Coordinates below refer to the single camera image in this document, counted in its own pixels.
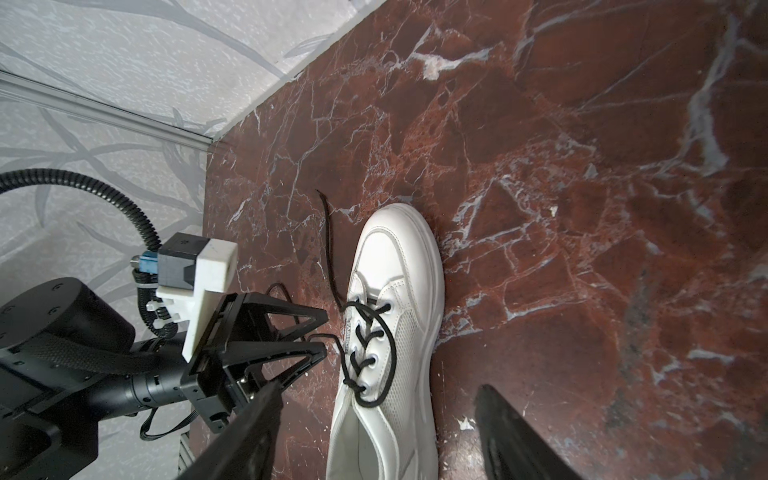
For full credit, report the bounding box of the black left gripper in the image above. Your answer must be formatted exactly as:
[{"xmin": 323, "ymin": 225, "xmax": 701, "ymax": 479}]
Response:
[{"xmin": 180, "ymin": 293, "xmax": 328, "ymax": 432}]

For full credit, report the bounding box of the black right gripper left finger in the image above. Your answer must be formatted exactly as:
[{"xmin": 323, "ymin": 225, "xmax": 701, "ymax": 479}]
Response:
[{"xmin": 178, "ymin": 382, "xmax": 283, "ymax": 480}]

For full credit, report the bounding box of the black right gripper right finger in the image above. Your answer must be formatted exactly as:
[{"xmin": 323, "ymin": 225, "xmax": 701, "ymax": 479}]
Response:
[{"xmin": 475, "ymin": 385, "xmax": 581, "ymax": 480}]

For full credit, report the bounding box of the black shoelace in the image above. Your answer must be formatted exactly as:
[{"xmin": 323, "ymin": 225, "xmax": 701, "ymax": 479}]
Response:
[{"xmin": 266, "ymin": 190, "xmax": 398, "ymax": 409}]

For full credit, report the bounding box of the white sneaker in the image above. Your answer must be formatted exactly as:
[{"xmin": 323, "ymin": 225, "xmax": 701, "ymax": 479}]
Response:
[{"xmin": 326, "ymin": 203, "xmax": 445, "ymax": 479}]

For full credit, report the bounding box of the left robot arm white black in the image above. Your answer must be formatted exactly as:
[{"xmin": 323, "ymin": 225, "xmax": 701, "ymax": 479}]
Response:
[{"xmin": 1, "ymin": 168, "xmax": 328, "ymax": 479}]

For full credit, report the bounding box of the aluminium frame post back left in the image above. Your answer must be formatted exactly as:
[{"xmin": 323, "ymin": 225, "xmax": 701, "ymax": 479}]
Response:
[{"xmin": 1, "ymin": 70, "xmax": 213, "ymax": 151}]

